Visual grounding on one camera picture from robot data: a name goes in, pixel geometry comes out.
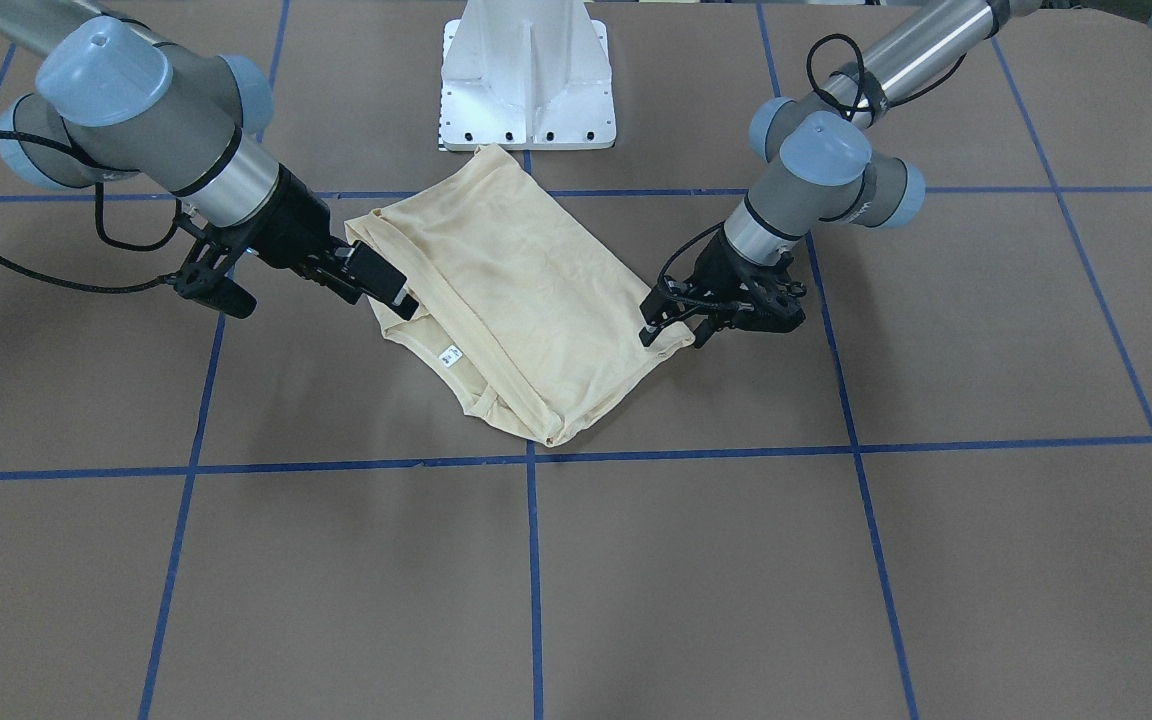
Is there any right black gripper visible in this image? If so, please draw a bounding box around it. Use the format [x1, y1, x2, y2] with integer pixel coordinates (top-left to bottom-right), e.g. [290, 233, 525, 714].
[250, 167, 420, 320]

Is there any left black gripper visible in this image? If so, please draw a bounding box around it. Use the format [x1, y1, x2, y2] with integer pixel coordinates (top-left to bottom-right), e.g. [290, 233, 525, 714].
[637, 232, 767, 348]

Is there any beige long-sleeve printed shirt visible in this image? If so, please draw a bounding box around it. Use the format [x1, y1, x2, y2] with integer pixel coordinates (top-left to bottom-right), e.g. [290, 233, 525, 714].
[346, 145, 694, 447]

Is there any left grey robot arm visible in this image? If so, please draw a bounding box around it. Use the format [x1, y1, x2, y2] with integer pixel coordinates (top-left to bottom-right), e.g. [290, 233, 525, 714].
[637, 1, 1041, 347]

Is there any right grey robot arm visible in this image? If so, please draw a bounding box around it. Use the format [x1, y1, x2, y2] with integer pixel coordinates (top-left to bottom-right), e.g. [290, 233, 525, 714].
[0, 1, 419, 319]

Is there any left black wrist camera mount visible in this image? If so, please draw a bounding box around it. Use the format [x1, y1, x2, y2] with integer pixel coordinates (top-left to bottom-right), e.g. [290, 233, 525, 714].
[732, 252, 806, 334]

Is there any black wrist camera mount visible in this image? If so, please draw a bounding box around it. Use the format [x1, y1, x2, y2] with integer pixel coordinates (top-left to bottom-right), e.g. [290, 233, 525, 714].
[166, 211, 257, 319]
[732, 252, 806, 334]

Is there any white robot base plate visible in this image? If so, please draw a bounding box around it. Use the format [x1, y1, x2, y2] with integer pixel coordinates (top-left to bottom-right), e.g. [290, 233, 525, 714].
[438, 1, 617, 152]

